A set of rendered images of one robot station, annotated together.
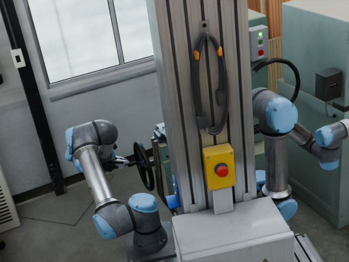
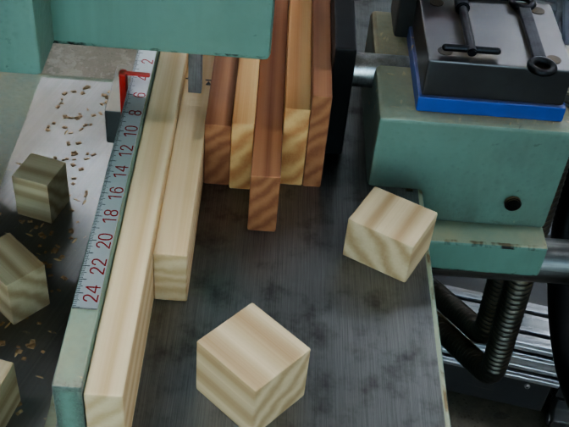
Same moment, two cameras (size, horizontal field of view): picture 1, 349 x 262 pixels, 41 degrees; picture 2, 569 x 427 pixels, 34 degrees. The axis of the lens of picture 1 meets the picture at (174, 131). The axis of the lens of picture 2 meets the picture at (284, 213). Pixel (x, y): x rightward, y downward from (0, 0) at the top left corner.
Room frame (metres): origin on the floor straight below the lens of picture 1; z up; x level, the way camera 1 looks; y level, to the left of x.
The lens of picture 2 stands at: (2.81, 0.08, 1.33)
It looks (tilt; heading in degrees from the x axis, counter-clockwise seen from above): 43 degrees down; 195
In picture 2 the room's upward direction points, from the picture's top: 6 degrees clockwise
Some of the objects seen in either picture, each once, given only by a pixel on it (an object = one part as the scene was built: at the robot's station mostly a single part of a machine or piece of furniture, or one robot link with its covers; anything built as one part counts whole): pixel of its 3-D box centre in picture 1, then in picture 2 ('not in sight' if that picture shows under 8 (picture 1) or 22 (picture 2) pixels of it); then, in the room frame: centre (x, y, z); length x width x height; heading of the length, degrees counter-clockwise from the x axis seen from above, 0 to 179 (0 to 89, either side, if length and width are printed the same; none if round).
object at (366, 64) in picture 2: not in sight; (378, 70); (2.24, -0.02, 0.95); 0.09 x 0.07 x 0.09; 18
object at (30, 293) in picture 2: not in sight; (11, 278); (2.42, -0.23, 0.82); 0.04 x 0.03 x 0.04; 64
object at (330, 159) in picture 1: (326, 153); not in sight; (1.63, -0.61, 1.12); 0.11 x 0.08 x 0.11; 21
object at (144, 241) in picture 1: (148, 232); not in sight; (1.59, 0.17, 0.87); 0.15 x 0.15 x 0.10
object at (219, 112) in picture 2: not in sight; (228, 69); (2.25, -0.13, 0.93); 0.21 x 0.02 x 0.05; 18
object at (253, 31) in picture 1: (257, 43); not in sight; (2.28, -0.48, 1.40); 0.10 x 0.06 x 0.16; 108
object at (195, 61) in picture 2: not in sight; (196, 58); (2.31, -0.13, 0.97); 0.01 x 0.01 x 0.05; 18
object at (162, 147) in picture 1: (168, 145); (455, 116); (2.22, 0.04, 0.92); 0.15 x 0.13 x 0.09; 18
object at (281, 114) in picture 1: (275, 160); not in sight; (1.51, -0.37, 1.19); 0.15 x 0.12 x 0.55; 21
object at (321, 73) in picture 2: not in sight; (317, 62); (2.23, -0.07, 0.94); 0.20 x 0.01 x 0.08; 18
